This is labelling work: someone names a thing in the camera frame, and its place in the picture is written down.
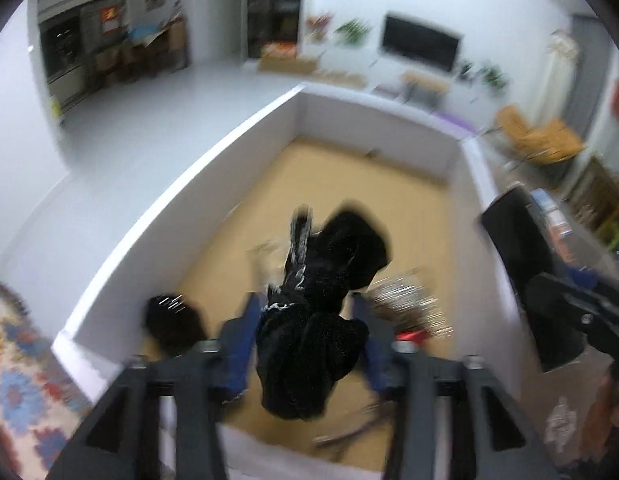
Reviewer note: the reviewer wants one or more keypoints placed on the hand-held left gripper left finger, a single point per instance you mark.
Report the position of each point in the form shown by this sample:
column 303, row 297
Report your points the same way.
column 242, row 360

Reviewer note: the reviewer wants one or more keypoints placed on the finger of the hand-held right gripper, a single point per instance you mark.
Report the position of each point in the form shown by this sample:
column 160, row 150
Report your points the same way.
column 569, row 300

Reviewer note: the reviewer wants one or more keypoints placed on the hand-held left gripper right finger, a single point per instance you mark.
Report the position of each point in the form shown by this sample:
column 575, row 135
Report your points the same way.
column 377, row 360

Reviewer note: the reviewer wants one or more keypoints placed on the long black box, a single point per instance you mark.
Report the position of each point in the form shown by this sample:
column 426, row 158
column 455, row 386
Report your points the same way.
column 519, row 260

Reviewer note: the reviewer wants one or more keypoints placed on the crinkled clear plastic bag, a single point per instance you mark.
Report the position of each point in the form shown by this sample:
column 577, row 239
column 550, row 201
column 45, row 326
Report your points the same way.
column 404, row 300

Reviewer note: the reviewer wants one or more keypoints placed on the clear rimless eyeglasses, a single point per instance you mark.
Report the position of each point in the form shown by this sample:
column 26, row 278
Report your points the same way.
column 349, row 430

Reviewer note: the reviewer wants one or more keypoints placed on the white storage box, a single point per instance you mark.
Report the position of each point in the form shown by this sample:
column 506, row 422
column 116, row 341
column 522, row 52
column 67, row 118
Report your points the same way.
column 189, row 190

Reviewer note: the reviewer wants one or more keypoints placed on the small red object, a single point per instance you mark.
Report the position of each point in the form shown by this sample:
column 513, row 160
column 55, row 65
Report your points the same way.
column 409, row 336

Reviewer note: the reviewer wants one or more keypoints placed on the reddish-brown flat box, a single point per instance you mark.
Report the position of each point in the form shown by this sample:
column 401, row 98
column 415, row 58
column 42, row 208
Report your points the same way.
column 562, row 232

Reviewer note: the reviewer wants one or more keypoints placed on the small blue white box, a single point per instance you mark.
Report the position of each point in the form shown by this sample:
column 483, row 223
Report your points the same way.
column 545, row 199

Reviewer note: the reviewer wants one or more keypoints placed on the wooden dining chair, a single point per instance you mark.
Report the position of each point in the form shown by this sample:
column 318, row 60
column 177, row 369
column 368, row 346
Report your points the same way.
column 597, row 195

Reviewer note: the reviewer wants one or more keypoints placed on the orange lounge chair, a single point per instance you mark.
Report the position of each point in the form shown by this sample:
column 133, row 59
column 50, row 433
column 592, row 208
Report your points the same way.
column 539, row 137

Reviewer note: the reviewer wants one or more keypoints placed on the patterned colourful rug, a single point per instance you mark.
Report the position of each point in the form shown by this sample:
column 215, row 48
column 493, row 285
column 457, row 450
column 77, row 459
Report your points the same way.
column 24, row 390

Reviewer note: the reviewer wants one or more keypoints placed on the grey white curtain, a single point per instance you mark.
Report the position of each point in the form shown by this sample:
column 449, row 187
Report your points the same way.
column 562, row 75

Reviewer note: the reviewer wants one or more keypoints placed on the small green potted plant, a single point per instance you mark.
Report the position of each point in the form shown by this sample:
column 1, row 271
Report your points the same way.
column 467, row 70

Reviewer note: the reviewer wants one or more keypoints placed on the wooden bench stool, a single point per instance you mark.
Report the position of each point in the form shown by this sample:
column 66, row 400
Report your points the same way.
column 424, row 82

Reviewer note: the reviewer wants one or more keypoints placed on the white television cabinet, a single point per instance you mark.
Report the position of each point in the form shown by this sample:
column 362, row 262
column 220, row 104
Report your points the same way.
column 369, row 67

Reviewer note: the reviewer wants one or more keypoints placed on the black television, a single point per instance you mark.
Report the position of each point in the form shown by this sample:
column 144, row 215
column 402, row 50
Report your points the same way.
column 419, row 42

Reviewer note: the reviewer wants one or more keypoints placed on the open cardboard box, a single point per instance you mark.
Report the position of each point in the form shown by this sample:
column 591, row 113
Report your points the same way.
column 289, row 60

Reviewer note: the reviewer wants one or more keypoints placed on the leafy green potted plant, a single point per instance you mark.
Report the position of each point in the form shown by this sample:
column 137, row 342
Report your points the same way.
column 353, row 32

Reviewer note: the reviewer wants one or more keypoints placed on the red flower vase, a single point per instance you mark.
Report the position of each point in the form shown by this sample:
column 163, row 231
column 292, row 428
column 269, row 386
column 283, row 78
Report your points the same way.
column 319, row 25

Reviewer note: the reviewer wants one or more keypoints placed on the dark glass bookcase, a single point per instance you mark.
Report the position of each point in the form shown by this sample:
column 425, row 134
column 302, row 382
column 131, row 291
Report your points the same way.
column 277, row 5

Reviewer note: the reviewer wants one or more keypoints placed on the red door sign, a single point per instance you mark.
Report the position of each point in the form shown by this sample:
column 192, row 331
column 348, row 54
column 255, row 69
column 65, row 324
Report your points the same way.
column 110, row 20

